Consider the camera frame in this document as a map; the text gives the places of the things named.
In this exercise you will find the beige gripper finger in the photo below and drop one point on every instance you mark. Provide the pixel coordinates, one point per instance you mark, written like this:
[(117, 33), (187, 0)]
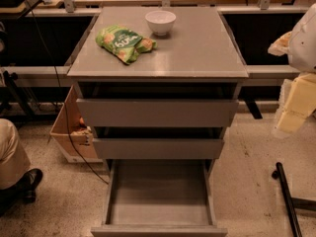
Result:
[(280, 46), (297, 102)]

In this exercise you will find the green rice chip bag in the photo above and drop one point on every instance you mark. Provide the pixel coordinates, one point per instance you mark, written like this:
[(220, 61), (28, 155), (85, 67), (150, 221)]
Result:
[(124, 43)]

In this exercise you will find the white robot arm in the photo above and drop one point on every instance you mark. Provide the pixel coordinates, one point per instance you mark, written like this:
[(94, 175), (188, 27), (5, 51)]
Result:
[(302, 43)]

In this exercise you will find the grey drawer cabinet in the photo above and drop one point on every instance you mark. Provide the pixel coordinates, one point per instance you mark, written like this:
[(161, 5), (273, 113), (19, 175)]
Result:
[(195, 61)]

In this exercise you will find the grey bottom drawer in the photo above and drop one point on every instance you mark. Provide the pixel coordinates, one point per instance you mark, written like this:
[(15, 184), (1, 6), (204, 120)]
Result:
[(158, 198)]

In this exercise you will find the grey drawer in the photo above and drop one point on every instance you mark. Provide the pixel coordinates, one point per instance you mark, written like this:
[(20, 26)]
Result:
[(157, 113), (132, 148), (158, 198)]

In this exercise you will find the grey top drawer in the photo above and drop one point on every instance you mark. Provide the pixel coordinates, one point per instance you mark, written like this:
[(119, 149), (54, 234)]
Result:
[(157, 113)]

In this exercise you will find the grey middle drawer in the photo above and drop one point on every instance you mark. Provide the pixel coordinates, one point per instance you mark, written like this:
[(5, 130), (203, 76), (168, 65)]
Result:
[(132, 148)]

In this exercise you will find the black metal stand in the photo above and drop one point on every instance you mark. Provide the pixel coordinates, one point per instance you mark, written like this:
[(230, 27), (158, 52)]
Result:
[(292, 203)]

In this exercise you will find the white ceramic bowl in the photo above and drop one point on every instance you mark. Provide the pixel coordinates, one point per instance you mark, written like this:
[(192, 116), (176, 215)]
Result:
[(160, 22)]

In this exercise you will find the cardboard box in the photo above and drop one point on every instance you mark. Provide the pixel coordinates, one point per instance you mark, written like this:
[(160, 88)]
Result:
[(73, 139)]

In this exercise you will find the person's beige trouser leg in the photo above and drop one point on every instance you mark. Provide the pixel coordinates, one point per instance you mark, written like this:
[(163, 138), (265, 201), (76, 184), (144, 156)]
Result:
[(14, 161)]

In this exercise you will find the black shoe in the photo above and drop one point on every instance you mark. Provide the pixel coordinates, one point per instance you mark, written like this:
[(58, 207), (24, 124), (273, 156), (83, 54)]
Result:
[(24, 189)]

